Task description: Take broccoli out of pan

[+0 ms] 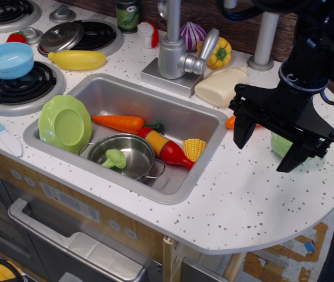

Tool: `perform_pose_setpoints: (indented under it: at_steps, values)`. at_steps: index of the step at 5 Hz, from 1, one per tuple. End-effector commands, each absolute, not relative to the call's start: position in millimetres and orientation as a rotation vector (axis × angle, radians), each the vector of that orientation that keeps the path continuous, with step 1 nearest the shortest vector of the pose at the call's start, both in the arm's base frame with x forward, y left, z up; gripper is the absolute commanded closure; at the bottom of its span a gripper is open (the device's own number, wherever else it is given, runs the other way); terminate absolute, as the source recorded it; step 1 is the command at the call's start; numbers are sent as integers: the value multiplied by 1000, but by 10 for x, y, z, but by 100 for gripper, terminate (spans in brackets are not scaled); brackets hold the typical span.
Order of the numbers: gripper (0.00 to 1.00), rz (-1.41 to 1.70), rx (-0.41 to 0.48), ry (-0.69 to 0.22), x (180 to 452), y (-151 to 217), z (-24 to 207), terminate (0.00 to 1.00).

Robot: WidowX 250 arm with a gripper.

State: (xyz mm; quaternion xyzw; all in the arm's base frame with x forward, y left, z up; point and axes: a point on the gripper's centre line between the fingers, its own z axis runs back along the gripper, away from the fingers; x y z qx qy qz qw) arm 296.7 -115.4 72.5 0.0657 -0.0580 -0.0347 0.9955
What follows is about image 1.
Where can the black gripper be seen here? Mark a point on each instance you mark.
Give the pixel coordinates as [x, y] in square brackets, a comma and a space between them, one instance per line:
[287, 112]

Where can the green toy broccoli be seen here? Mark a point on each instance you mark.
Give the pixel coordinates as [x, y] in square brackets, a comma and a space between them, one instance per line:
[114, 158]

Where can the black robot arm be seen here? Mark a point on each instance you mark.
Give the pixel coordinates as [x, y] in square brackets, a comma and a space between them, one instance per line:
[310, 65]

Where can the small steel pan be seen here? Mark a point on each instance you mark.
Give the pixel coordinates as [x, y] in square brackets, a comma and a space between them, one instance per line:
[127, 154]

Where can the green toy cabbage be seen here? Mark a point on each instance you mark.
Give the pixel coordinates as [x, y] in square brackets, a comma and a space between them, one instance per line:
[280, 145]

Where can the small orange toy piece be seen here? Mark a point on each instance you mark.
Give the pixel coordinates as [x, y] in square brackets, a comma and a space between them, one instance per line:
[230, 123]

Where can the cream toy squeeze bottle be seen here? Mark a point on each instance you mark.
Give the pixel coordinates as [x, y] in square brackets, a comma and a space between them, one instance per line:
[218, 88]

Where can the yellow toy corn piece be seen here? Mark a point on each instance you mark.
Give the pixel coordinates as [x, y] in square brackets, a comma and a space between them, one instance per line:
[193, 148]

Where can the steel sink basin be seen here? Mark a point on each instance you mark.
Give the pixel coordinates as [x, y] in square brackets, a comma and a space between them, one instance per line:
[181, 120]

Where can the yellow toy bell pepper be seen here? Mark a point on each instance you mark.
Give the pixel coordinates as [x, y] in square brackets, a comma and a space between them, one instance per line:
[221, 55]

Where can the red yellow toy bottle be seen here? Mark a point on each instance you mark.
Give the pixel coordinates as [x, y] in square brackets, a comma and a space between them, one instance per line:
[165, 149]

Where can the silver toy faucet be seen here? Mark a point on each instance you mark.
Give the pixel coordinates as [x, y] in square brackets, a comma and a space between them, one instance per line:
[176, 70]

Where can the purple toy onion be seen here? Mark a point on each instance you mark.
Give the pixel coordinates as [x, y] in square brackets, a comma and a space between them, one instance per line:
[192, 34]

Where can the orange toy carrot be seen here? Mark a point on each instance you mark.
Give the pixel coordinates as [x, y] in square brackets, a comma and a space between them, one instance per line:
[123, 123]

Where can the red white toy cheese wedge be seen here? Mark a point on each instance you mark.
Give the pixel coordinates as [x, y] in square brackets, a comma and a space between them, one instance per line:
[148, 34]

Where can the green toy can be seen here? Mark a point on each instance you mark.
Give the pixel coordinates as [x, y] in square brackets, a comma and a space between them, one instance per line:
[127, 14]

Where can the back right stove burner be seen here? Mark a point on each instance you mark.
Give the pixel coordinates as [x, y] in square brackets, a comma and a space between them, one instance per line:
[99, 36]

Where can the stove burner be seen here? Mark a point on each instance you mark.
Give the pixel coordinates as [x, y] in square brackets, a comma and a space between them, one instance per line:
[99, 36]
[16, 15]
[29, 93]

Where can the green plastic plate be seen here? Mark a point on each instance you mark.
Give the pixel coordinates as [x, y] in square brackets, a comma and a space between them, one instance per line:
[65, 123]

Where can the yellow toy squash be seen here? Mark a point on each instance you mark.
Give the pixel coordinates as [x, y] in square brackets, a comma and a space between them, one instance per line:
[77, 60]

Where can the steel pot lid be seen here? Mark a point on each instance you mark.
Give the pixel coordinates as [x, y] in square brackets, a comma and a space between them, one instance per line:
[61, 37]

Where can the grey stove knob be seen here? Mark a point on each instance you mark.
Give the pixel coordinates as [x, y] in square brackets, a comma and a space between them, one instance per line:
[62, 14]
[32, 35]

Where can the front left stove burner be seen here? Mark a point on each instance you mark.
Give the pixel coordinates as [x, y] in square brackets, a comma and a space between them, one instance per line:
[29, 93]

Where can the red toy strawberry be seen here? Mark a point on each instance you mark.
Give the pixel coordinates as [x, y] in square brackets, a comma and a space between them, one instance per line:
[17, 37]

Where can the blue plastic bowl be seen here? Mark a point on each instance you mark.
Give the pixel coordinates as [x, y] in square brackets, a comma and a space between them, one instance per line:
[16, 60]

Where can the blue white toy knife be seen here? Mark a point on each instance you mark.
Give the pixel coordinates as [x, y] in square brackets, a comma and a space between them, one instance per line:
[11, 142]

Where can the back left stove burner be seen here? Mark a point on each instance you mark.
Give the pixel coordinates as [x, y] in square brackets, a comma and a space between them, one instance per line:
[16, 15]

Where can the silver support post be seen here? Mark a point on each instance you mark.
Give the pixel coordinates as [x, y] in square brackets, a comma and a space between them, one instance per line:
[261, 60]

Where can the grey oven door handle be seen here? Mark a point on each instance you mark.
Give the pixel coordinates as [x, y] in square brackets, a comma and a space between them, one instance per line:
[77, 257]

